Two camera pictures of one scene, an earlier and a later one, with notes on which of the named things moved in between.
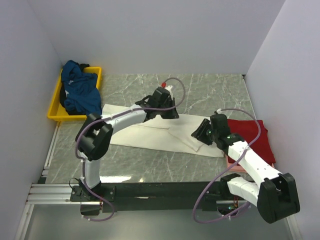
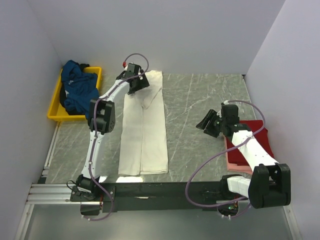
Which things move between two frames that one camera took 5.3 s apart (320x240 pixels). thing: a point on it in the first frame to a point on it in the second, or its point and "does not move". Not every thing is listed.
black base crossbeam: (125, 197) does not move
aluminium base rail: (54, 194) does not move
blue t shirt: (82, 95) does not move
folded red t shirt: (248, 129) does not move
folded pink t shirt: (237, 168) does not move
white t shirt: (160, 132) to (143, 145)
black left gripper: (173, 114) to (143, 84)
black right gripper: (199, 133) to (211, 116)
